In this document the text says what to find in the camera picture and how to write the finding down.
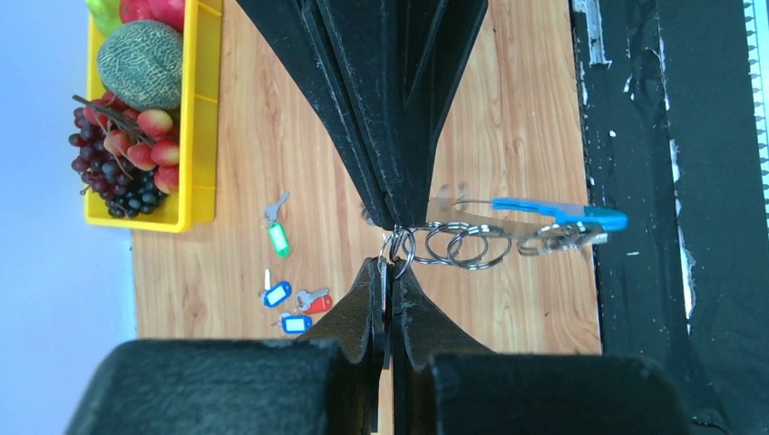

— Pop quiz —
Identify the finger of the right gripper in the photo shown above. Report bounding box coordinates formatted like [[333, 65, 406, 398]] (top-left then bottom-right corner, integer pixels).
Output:
[[364, 1, 488, 228], [238, 0, 394, 230]]

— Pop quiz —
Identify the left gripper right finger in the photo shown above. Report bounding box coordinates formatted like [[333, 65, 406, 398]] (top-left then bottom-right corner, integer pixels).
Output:
[[390, 261, 690, 434]]

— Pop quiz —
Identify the cantaloupe melon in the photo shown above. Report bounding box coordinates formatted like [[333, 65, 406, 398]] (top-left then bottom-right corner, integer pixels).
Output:
[[97, 20, 183, 111]]

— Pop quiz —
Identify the metal key organizer blue handle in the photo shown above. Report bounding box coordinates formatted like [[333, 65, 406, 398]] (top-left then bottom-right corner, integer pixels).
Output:
[[384, 183, 629, 271]]

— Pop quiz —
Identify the red head key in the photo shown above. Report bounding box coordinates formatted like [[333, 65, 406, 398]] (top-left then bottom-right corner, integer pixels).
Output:
[[296, 288, 334, 315]]

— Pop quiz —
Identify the red apple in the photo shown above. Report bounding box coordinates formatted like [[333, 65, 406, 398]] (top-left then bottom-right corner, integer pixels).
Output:
[[119, 0, 155, 24], [148, 0, 186, 33]]

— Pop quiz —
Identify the yellow plastic bin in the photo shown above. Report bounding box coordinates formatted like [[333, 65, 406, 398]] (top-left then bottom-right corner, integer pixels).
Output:
[[83, 0, 223, 233]]

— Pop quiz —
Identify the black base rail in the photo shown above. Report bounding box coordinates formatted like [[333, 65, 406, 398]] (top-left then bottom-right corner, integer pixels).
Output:
[[570, 1, 768, 434]]

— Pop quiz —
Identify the red apple lower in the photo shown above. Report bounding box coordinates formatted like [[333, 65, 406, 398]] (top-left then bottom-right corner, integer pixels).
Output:
[[148, 0, 186, 33]]

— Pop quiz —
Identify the green apple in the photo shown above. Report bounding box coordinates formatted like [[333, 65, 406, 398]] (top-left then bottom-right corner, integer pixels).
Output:
[[85, 0, 122, 37]]

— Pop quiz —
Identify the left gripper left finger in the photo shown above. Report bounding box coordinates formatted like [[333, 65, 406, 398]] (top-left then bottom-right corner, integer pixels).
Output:
[[66, 258, 388, 434]]

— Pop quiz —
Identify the blue key tag left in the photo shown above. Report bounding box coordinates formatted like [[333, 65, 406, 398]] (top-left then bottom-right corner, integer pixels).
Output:
[[273, 312, 314, 335]]

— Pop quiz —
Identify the red apple upper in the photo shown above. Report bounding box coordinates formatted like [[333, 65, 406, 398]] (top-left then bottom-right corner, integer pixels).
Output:
[[119, 0, 155, 24]]

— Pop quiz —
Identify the cherry cluster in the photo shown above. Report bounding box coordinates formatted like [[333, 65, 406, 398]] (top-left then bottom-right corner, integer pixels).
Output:
[[73, 92, 180, 192]]

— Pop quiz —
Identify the dark grape bunch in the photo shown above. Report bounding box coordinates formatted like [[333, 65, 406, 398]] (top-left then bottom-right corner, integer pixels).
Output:
[[68, 106, 168, 219]]

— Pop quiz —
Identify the green key tag with key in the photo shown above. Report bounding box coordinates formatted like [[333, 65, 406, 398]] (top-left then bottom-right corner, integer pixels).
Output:
[[263, 191, 291, 258]]

